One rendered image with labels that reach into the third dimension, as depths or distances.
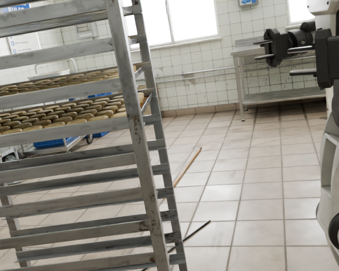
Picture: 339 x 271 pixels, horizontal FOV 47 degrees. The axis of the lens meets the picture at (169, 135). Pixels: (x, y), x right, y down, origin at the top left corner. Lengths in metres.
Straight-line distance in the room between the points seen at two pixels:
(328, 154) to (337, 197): 0.14
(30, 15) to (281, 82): 4.92
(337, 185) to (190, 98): 4.74
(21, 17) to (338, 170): 0.89
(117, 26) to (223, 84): 4.89
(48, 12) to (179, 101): 5.01
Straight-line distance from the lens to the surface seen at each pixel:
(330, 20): 1.09
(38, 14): 0.94
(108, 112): 1.03
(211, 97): 5.76
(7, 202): 1.59
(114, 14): 0.87
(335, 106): 1.20
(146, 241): 1.52
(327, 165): 1.27
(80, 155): 1.42
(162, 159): 1.38
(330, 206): 1.24
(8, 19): 0.97
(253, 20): 5.59
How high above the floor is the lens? 1.24
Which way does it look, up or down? 15 degrees down
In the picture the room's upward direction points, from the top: 10 degrees counter-clockwise
